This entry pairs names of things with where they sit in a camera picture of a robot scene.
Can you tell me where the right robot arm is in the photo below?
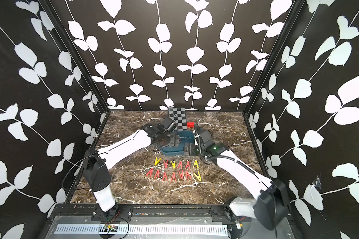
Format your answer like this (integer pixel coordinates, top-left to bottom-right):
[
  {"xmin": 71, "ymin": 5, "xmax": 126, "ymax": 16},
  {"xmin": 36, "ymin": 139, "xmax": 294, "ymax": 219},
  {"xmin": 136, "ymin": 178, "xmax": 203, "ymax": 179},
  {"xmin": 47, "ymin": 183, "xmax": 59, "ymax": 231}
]
[{"xmin": 193, "ymin": 124, "xmax": 291, "ymax": 230}]

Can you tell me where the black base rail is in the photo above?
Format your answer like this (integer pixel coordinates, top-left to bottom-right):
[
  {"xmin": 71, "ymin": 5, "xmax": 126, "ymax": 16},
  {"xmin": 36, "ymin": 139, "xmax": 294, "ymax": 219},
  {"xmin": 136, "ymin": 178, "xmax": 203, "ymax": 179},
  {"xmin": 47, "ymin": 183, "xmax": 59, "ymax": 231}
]
[{"xmin": 51, "ymin": 204, "xmax": 250, "ymax": 223}]

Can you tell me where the teal storage box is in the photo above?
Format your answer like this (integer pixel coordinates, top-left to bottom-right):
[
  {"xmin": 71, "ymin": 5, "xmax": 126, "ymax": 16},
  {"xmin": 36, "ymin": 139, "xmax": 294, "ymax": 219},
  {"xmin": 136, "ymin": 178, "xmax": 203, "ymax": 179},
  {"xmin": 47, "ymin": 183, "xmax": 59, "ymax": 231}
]
[{"xmin": 160, "ymin": 130, "xmax": 195, "ymax": 156}]

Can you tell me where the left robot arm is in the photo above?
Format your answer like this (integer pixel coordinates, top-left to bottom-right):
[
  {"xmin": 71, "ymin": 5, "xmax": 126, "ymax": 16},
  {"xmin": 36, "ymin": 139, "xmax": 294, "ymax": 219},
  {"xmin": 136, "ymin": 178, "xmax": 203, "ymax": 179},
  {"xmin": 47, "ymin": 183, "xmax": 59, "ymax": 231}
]
[{"xmin": 82, "ymin": 120, "xmax": 177, "ymax": 212}]

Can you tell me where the black white checkerboard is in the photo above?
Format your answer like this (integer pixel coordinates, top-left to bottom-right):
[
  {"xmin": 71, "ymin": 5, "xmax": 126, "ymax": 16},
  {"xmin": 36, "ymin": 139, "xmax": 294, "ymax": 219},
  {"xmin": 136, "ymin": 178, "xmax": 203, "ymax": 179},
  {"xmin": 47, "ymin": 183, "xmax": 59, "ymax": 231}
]
[{"xmin": 168, "ymin": 108, "xmax": 187, "ymax": 131}]

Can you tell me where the white slotted cable duct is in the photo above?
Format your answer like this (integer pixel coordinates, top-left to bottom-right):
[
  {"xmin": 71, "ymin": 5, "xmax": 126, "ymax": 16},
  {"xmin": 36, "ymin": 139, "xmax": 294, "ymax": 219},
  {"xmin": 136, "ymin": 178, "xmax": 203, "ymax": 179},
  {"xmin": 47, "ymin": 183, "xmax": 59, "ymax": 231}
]
[{"xmin": 53, "ymin": 224, "xmax": 228, "ymax": 236}]

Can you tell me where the small red block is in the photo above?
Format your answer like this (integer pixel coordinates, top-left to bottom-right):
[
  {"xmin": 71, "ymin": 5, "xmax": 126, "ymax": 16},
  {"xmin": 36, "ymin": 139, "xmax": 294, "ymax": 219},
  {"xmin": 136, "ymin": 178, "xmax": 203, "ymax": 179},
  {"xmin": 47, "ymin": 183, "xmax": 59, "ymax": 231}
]
[{"xmin": 186, "ymin": 122, "xmax": 195, "ymax": 128}]

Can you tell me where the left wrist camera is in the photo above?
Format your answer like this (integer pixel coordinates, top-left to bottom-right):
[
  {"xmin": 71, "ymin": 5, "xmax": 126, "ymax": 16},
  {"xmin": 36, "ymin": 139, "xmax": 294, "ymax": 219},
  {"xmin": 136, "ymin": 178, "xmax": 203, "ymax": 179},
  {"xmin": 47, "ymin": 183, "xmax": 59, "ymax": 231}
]
[{"xmin": 159, "ymin": 117, "xmax": 177, "ymax": 133}]

